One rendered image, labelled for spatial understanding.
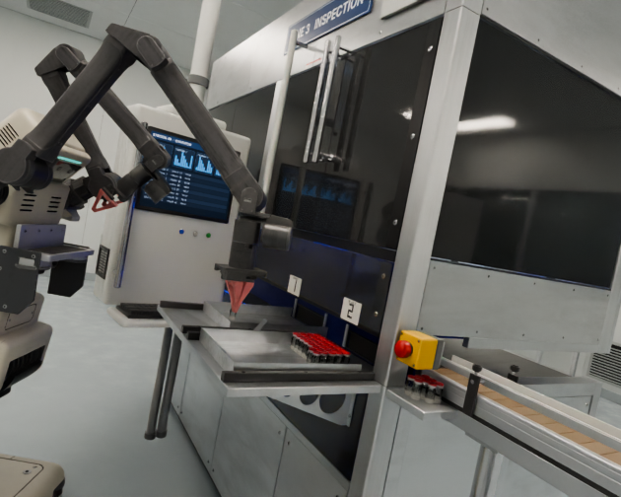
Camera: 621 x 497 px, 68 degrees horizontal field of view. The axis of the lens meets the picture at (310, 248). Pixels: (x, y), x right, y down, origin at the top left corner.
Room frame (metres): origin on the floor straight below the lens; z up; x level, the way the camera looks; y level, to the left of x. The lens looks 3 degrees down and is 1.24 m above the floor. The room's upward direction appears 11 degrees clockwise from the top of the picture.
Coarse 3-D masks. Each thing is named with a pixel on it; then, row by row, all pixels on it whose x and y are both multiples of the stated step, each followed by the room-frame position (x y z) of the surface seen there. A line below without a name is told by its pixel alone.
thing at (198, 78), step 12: (204, 0) 1.87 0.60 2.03; (216, 0) 1.87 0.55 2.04; (204, 12) 1.86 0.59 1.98; (216, 12) 1.88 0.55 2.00; (204, 24) 1.86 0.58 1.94; (216, 24) 1.89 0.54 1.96; (204, 36) 1.86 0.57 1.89; (204, 48) 1.86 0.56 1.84; (192, 60) 1.88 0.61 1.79; (204, 60) 1.87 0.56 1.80; (192, 72) 1.87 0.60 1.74; (204, 72) 1.87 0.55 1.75; (192, 84) 1.86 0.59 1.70; (204, 84) 1.87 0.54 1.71; (204, 96) 1.90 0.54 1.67
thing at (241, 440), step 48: (192, 384) 2.29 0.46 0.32; (528, 384) 1.39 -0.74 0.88; (576, 384) 1.52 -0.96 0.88; (192, 432) 2.18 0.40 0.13; (240, 432) 1.74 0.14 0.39; (288, 432) 1.44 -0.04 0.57; (432, 432) 1.20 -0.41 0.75; (240, 480) 1.67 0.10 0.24; (288, 480) 1.39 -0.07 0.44; (336, 480) 1.19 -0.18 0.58; (432, 480) 1.22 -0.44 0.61; (528, 480) 1.45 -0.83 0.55
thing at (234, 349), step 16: (208, 336) 1.13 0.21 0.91; (224, 336) 1.22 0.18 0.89; (240, 336) 1.24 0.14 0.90; (256, 336) 1.27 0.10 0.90; (272, 336) 1.29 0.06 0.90; (288, 336) 1.32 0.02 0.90; (224, 352) 1.02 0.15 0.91; (240, 352) 1.15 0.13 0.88; (256, 352) 1.18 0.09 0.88; (272, 352) 1.20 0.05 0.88; (288, 352) 1.23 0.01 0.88; (224, 368) 1.01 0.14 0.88; (240, 368) 0.97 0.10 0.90; (256, 368) 0.99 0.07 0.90; (272, 368) 1.01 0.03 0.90; (288, 368) 1.03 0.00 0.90; (304, 368) 1.05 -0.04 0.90; (320, 368) 1.07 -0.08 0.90; (336, 368) 1.10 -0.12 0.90; (352, 368) 1.12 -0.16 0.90
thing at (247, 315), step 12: (204, 312) 1.52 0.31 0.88; (216, 312) 1.42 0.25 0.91; (228, 312) 1.58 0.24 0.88; (240, 312) 1.60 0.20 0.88; (252, 312) 1.63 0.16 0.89; (264, 312) 1.65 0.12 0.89; (276, 312) 1.67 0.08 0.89; (288, 312) 1.70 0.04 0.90; (228, 324) 1.32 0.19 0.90; (240, 324) 1.33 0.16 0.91; (252, 324) 1.35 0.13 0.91; (276, 324) 1.39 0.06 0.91; (288, 324) 1.41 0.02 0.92; (300, 324) 1.59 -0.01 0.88; (324, 336) 1.48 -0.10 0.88
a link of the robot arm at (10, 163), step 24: (120, 48) 1.00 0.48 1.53; (96, 72) 1.01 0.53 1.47; (120, 72) 1.04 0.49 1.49; (72, 96) 1.00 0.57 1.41; (96, 96) 1.02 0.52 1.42; (48, 120) 1.00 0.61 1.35; (72, 120) 1.01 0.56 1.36; (24, 144) 0.97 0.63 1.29; (48, 144) 1.00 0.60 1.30; (0, 168) 0.97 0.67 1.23; (24, 168) 0.97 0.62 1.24; (48, 168) 1.05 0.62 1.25
